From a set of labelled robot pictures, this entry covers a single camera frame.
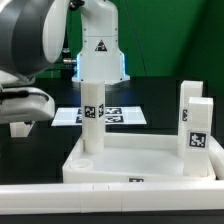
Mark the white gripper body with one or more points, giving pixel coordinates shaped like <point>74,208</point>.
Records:
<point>25,104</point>

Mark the white desk top tray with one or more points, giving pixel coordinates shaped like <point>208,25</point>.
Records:
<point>129,157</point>

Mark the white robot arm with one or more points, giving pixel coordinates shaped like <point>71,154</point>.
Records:
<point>32,34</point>

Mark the white L-shaped fence wall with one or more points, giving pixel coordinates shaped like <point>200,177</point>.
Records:
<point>119,196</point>

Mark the fiducial marker sheet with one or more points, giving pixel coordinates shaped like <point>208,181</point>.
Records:
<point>132,115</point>

